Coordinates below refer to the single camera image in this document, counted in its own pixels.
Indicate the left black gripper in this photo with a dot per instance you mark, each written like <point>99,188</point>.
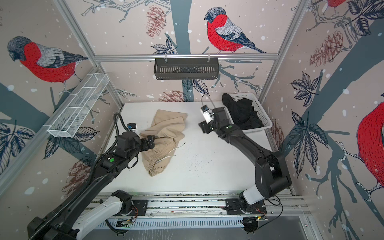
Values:
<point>147,146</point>

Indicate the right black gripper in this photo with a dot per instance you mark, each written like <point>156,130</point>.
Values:
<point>206,127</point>

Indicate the beige drawstring shorts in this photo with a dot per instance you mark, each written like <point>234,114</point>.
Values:
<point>167,128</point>

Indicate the white plastic laundry basket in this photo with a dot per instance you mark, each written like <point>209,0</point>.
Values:
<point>258,107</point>

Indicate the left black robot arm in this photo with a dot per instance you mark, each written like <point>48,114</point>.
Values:
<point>67,221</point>

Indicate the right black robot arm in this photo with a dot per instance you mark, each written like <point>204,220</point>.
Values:
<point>271,170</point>

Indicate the black shorts in basket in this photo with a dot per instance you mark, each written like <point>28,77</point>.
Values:
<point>242,112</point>

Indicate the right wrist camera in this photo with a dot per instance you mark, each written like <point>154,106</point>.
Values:
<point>207,114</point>

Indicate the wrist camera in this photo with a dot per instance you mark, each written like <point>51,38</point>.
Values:
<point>207,114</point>
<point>131,126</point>

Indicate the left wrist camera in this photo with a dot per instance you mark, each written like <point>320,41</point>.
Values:
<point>131,126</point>

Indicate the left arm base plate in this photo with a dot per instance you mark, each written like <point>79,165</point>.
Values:
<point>132,208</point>

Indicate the horizontal aluminium frame bar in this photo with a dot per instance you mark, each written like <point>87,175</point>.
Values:
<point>149,58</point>

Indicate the black hanging wire basket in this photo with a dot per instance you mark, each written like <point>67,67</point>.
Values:
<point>187,69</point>

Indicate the white wire mesh shelf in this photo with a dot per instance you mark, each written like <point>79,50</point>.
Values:
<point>71,118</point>

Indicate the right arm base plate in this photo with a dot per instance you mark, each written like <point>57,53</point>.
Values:
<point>241,207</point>

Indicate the aluminium mounting rail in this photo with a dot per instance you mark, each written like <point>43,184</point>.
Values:
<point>210,205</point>

